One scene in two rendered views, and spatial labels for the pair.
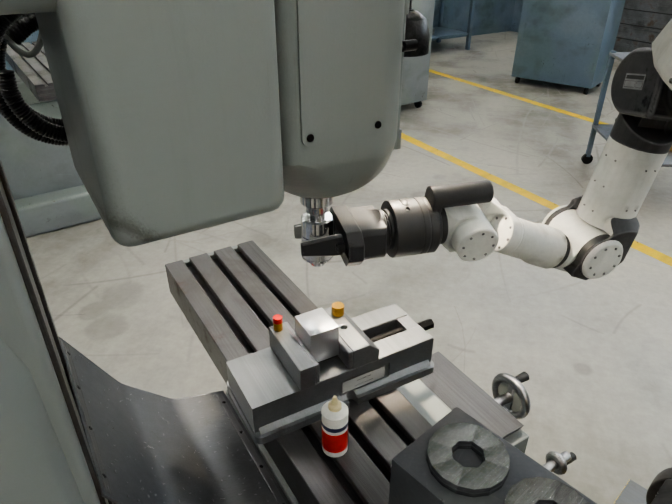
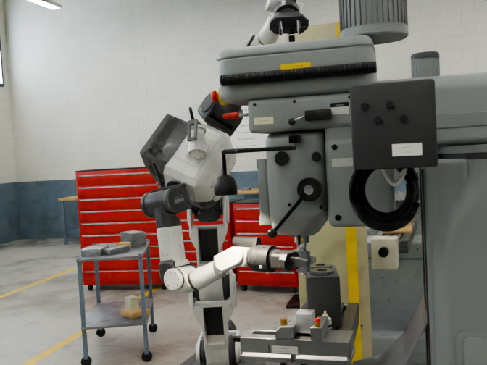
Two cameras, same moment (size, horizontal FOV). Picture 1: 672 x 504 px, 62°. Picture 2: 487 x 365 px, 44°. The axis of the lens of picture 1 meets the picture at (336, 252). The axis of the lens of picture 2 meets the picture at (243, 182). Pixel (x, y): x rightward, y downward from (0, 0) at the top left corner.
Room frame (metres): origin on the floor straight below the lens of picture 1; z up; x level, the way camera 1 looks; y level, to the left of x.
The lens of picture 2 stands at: (2.14, 1.27, 1.58)
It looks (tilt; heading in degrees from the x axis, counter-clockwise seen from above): 3 degrees down; 226
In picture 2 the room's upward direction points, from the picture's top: 3 degrees counter-clockwise
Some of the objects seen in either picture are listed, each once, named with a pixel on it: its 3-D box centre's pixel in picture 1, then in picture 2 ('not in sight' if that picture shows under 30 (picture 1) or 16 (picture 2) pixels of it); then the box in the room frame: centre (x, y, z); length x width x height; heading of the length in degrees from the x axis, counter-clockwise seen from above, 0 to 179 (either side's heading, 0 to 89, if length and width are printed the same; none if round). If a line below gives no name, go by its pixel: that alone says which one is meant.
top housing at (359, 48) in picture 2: not in sight; (298, 73); (0.71, 0.04, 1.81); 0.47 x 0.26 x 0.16; 121
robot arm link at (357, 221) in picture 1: (376, 232); (277, 260); (0.74, -0.06, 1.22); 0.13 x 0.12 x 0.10; 14
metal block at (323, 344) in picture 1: (316, 335); (305, 321); (0.72, 0.03, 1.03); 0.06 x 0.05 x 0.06; 29
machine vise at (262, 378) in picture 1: (332, 355); (297, 338); (0.74, 0.01, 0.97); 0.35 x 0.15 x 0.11; 119
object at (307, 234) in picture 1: (317, 239); (303, 261); (0.72, 0.03, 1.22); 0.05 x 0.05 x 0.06
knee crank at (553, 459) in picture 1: (544, 470); not in sight; (0.87, -0.50, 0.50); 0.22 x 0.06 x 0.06; 121
